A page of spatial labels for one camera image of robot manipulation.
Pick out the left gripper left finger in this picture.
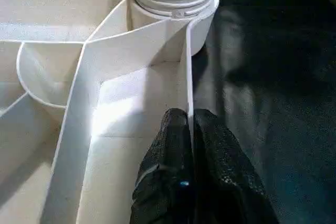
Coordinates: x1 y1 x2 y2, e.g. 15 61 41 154
130 108 196 224

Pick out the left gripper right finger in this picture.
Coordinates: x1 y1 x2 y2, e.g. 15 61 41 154
192 109 279 224

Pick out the white plastic table top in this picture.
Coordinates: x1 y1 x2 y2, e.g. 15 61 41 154
0 0 220 224

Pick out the black work mat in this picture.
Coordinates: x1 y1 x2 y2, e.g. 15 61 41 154
0 0 336 224

